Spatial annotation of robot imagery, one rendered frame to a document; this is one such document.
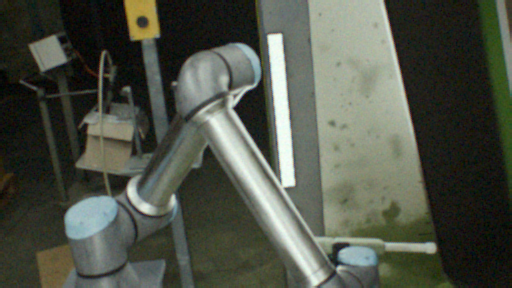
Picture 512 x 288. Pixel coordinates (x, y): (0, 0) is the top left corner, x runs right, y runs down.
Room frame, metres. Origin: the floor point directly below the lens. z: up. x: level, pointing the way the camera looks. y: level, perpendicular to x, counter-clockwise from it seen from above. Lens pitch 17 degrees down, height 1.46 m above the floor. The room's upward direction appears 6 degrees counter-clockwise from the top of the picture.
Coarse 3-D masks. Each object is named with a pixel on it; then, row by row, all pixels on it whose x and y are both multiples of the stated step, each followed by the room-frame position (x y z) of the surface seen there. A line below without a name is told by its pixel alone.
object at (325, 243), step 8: (320, 240) 1.36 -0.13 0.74; (328, 240) 1.37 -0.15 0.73; (336, 240) 1.39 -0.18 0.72; (344, 240) 1.38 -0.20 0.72; (352, 240) 1.39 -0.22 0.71; (360, 240) 1.39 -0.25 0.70; (368, 240) 1.40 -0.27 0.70; (376, 240) 1.41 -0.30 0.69; (328, 248) 1.35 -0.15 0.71; (376, 248) 1.38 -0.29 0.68; (384, 248) 1.39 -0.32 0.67; (392, 248) 1.40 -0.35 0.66; (400, 248) 1.41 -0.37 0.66; (408, 248) 1.41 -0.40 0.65; (416, 248) 1.42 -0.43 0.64; (424, 248) 1.42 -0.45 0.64; (432, 248) 1.42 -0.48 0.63; (384, 256) 1.39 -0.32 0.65
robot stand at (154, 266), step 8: (136, 264) 1.50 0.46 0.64; (144, 264) 1.50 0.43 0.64; (152, 264) 1.49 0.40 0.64; (160, 264) 1.49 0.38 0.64; (72, 272) 1.49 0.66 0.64; (136, 272) 1.45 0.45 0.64; (144, 272) 1.45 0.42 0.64; (152, 272) 1.44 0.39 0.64; (160, 272) 1.44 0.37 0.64; (72, 280) 1.44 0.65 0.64; (144, 280) 1.40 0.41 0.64; (152, 280) 1.39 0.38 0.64; (160, 280) 1.40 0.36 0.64
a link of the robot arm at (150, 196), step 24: (216, 48) 1.23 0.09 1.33; (240, 48) 1.25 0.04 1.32; (240, 72) 1.20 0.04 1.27; (168, 144) 1.33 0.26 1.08; (192, 144) 1.30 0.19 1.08; (168, 168) 1.34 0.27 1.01; (144, 192) 1.40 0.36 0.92; (168, 192) 1.39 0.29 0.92; (144, 216) 1.41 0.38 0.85; (168, 216) 1.50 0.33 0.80
